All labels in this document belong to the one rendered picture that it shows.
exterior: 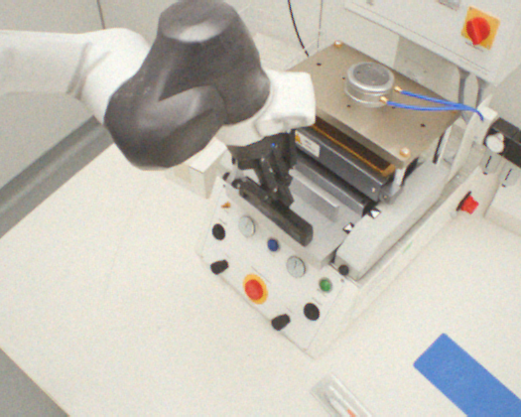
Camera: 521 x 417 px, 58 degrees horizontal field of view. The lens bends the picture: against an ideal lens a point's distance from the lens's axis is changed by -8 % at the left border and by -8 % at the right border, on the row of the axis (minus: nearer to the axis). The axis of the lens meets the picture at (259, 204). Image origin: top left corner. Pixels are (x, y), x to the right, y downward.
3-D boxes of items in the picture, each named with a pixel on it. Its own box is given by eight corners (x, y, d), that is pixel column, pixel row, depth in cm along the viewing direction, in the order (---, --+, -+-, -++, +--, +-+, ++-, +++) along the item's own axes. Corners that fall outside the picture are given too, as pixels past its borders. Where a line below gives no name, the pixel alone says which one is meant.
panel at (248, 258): (199, 255, 104) (223, 181, 94) (307, 352, 91) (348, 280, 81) (192, 258, 103) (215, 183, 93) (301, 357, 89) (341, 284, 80)
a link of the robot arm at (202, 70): (119, 145, 58) (162, 203, 53) (58, 77, 46) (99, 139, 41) (240, 50, 59) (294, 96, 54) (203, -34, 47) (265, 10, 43)
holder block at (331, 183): (332, 113, 100) (333, 103, 98) (416, 166, 91) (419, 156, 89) (274, 154, 92) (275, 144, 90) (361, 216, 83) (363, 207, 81)
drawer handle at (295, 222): (247, 189, 87) (246, 173, 84) (313, 240, 80) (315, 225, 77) (238, 195, 86) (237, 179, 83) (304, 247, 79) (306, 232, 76)
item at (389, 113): (353, 66, 102) (361, 11, 92) (483, 142, 88) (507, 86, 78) (270, 118, 91) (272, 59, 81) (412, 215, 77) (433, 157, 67)
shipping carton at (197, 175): (212, 132, 128) (209, 104, 121) (253, 153, 123) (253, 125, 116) (162, 177, 119) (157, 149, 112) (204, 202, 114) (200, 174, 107)
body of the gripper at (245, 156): (247, 81, 64) (264, 120, 72) (200, 128, 62) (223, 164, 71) (291, 108, 60) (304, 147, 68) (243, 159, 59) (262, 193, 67)
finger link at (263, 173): (266, 153, 65) (258, 161, 65) (282, 192, 75) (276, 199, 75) (244, 137, 67) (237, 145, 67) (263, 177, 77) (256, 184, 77)
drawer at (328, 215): (332, 121, 104) (336, 91, 98) (420, 178, 94) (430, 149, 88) (225, 198, 91) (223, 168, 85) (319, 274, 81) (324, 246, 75)
